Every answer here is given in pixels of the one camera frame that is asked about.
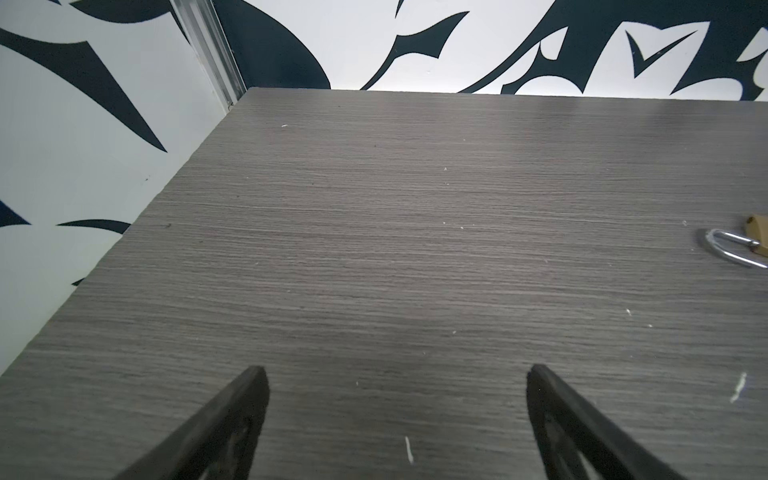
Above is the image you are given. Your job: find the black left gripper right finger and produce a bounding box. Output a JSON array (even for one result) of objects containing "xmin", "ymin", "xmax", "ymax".
[{"xmin": 526, "ymin": 364, "xmax": 683, "ymax": 479}]

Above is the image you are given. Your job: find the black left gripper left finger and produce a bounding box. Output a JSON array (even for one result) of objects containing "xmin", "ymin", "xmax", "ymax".
[{"xmin": 116, "ymin": 366, "xmax": 270, "ymax": 479}]

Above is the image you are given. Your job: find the small brass padlock far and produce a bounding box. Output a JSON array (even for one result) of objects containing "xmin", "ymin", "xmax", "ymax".
[{"xmin": 704, "ymin": 214, "xmax": 767, "ymax": 270}]

